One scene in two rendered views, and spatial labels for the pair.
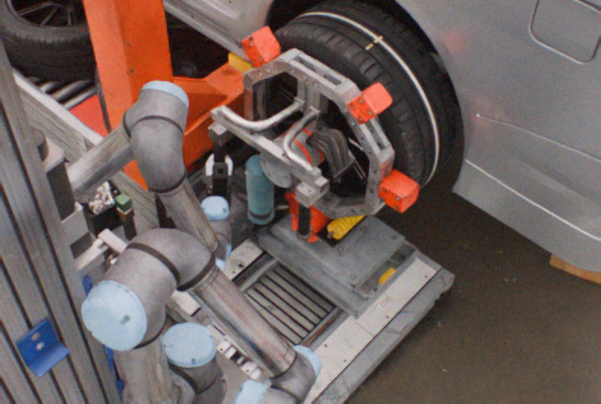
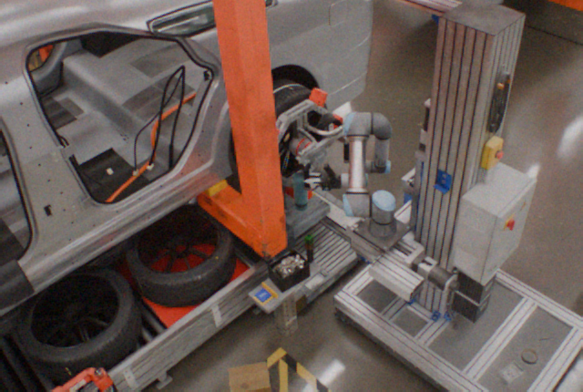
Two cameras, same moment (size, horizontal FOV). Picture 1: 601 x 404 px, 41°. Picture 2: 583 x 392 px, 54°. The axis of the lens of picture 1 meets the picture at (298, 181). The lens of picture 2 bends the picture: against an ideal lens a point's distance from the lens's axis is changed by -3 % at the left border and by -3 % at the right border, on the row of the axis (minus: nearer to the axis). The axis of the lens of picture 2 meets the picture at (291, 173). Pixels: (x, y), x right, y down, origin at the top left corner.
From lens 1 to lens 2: 3.12 m
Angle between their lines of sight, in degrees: 55
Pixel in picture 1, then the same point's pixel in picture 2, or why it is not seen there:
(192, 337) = not seen: hidden behind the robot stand
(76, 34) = (127, 298)
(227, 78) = (222, 196)
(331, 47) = (291, 98)
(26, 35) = (119, 328)
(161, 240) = not seen: hidden behind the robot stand
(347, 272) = (313, 201)
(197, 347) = not seen: hidden behind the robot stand
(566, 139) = (348, 49)
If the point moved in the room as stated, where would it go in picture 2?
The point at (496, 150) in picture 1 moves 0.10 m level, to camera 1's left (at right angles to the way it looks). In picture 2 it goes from (331, 81) to (331, 89)
